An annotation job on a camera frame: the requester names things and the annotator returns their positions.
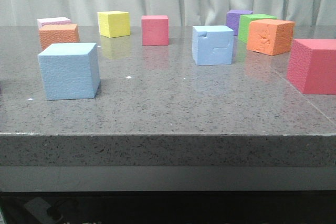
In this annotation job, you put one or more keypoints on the dented light blue foam cube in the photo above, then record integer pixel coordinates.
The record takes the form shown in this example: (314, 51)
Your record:
(212, 45)

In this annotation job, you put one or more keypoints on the smooth light blue foam cube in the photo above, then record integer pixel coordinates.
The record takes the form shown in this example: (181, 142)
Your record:
(70, 71)

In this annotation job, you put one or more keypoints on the small red foam cube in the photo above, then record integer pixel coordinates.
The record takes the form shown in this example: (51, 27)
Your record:
(155, 30)

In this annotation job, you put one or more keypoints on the yellow foam cube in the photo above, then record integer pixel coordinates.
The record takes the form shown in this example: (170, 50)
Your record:
(114, 24)

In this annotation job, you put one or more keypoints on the purple foam cube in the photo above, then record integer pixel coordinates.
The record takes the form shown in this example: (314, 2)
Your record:
(233, 18)

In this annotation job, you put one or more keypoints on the green foam cube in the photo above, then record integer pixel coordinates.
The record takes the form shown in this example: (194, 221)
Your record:
(245, 20)

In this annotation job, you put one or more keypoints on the dented orange foam cube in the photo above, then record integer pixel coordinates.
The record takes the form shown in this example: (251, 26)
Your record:
(270, 36)

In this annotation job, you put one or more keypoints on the pink foam cube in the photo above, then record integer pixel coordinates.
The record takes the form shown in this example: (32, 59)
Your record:
(53, 21)

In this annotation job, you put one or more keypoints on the left orange foam cube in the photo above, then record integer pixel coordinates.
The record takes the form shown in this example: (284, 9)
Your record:
(50, 34)

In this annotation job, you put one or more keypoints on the large red foam cube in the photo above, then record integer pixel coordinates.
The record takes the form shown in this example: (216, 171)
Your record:
(311, 66)

